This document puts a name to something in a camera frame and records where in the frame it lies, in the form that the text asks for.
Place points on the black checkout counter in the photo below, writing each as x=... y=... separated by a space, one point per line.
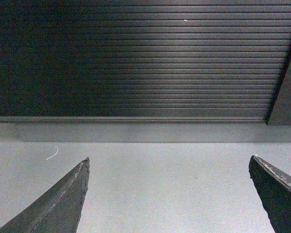
x=145 y=70

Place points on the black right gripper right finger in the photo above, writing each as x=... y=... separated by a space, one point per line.
x=274 y=189

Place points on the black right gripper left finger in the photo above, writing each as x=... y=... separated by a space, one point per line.
x=59 y=209

